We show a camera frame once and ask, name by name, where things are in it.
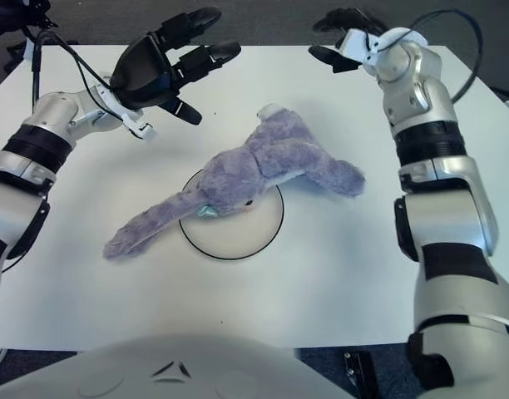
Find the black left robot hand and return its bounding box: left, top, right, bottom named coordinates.
left=108, top=6, right=243, bottom=126

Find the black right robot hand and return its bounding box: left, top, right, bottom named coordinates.
left=307, top=7, right=387, bottom=74

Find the purple plush bunny doll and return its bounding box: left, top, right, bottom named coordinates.
left=103, top=102, right=367, bottom=261

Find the white plate with black rim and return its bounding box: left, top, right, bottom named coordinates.
left=178, top=168, right=286, bottom=262

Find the white right wrist sensor box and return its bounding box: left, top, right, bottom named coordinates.
left=335, top=27, right=380, bottom=66

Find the white wrist sensor box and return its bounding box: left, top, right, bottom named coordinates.
left=335, top=27, right=380, bottom=66
left=91, top=81, right=158, bottom=142

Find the white left wrist sensor box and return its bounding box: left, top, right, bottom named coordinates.
left=91, top=81, right=158, bottom=142

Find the black office chair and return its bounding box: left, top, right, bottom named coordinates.
left=0, top=0, right=58, bottom=76

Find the grey robot torso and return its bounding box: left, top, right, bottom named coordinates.
left=0, top=332, right=355, bottom=399

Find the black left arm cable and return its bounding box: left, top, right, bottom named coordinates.
left=21, top=24, right=114, bottom=113

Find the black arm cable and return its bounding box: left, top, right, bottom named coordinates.
left=21, top=24, right=114, bottom=113
left=406, top=7, right=484, bottom=103

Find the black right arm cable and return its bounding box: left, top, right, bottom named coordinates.
left=406, top=7, right=484, bottom=103

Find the black metal bracket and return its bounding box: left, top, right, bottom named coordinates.
left=343, top=351, right=383, bottom=399

